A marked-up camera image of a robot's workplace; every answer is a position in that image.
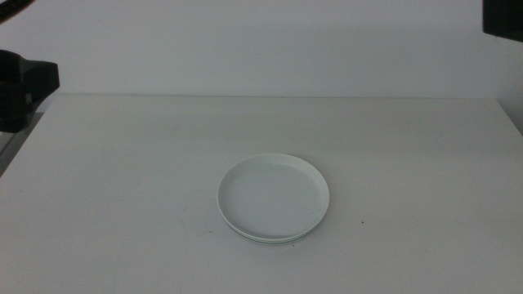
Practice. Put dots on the white shallow bowl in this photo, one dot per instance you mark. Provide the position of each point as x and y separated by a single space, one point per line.
271 198

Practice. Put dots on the mint green shallow bowl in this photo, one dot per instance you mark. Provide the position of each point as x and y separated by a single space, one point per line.
265 240

